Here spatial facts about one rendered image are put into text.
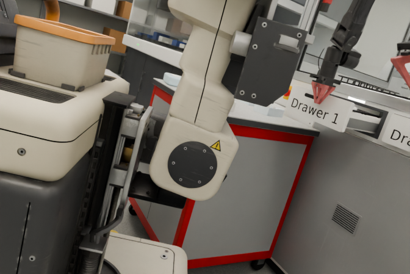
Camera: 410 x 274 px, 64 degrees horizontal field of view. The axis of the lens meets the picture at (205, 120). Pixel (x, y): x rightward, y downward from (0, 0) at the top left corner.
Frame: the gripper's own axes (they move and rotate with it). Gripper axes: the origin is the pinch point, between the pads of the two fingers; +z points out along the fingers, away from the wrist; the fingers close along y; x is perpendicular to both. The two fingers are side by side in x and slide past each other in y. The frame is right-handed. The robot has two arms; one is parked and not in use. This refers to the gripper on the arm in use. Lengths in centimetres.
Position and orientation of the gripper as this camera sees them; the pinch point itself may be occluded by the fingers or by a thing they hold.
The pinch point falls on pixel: (317, 101)
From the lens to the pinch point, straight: 127.2
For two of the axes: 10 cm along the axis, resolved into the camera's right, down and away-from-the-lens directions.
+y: 8.5, 1.1, 5.2
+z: -2.5, 9.5, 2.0
